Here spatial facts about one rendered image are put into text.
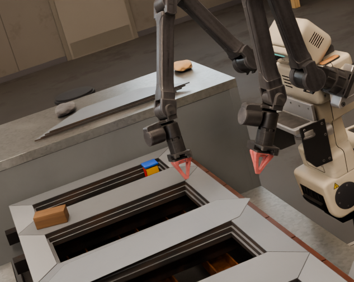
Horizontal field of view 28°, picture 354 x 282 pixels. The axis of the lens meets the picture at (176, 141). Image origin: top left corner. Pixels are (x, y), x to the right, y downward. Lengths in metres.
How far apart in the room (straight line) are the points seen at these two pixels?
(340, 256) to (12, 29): 8.41
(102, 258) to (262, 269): 0.57
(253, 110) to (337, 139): 0.49
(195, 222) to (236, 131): 0.97
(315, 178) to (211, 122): 0.73
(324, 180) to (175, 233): 0.60
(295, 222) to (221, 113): 0.79
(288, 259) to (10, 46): 8.60
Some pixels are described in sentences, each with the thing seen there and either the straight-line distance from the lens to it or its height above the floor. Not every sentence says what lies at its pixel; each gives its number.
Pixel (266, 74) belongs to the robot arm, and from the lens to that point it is 2.17.
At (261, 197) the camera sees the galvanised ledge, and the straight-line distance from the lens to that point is 2.82.
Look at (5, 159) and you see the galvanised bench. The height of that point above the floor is 1.05.
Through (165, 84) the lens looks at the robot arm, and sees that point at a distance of 2.43.
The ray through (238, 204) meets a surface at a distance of 2.37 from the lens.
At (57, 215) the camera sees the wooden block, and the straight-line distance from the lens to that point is 2.63.
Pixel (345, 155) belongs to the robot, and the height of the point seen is 0.87.
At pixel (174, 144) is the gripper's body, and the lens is 2.43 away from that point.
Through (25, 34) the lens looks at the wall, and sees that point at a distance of 10.33.
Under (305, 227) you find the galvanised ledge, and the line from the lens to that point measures 2.54.
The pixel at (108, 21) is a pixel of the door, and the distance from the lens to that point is 10.53.
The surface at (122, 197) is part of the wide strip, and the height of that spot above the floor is 0.87.
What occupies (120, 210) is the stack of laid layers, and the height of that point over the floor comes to 0.85.
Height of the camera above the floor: 1.89
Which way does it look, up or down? 19 degrees down
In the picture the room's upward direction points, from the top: 15 degrees counter-clockwise
